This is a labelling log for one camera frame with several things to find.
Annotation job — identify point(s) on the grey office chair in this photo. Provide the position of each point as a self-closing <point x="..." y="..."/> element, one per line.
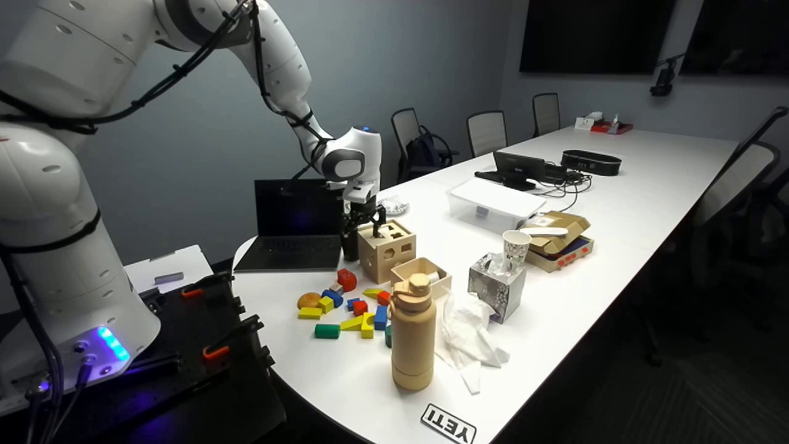
<point x="545" y="111"/>
<point x="486" y="132"/>

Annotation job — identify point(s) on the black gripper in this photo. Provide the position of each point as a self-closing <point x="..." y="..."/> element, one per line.
<point x="361" y="206"/>

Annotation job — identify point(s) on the small wooden tray box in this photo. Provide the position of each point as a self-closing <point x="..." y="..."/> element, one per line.
<point x="440" y="280"/>

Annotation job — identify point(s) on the yellow rectangular block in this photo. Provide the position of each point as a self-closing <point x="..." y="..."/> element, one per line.
<point x="309" y="314"/>

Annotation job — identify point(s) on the patterned paper cup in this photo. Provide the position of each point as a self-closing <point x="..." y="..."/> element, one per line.
<point x="517" y="248"/>

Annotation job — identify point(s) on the red item on table end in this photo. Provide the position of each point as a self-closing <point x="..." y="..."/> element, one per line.
<point x="611" y="126"/>

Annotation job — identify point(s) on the black oval case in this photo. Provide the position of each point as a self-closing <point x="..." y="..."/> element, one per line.
<point x="590" y="161"/>

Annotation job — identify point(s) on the crumpled clear plastic bag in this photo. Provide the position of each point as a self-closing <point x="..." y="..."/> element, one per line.
<point x="467" y="343"/>

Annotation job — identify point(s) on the orange half-round block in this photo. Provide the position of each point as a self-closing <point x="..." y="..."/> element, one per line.
<point x="309" y="300"/>

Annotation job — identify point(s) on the silver patterned tissue box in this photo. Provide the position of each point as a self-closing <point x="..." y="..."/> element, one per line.
<point x="499" y="282"/>

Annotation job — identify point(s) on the blue block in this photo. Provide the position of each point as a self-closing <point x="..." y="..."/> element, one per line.
<point x="335" y="298"/>

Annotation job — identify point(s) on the black tumbler cup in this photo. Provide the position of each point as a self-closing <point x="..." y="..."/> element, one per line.
<point x="349" y="237"/>

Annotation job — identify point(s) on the red ball block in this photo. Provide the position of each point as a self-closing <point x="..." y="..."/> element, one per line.
<point x="345" y="280"/>

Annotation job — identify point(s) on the white clipboard sheet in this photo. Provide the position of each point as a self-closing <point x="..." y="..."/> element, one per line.
<point x="168" y="273"/>

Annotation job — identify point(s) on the green rectangular block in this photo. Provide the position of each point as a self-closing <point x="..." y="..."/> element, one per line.
<point x="325" y="331"/>

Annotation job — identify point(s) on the black open laptop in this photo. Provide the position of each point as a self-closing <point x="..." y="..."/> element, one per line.
<point x="296" y="227"/>

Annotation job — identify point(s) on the tan water bottle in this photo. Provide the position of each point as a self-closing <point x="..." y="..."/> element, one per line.
<point x="412" y="335"/>

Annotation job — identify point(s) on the wall mounted television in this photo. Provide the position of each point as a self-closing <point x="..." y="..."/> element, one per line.
<point x="595" y="36"/>

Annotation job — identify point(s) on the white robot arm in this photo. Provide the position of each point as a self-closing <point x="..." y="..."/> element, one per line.
<point x="64" y="71"/>

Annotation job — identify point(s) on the wooden shape sorter cube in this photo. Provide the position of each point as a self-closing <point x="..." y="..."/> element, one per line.
<point x="383" y="248"/>

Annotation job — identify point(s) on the orange handled clamp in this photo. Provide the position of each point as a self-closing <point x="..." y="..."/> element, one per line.
<point x="240" y="335"/>

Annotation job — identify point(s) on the open cardboard box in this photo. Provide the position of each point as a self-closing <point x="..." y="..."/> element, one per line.
<point x="557" y="241"/>

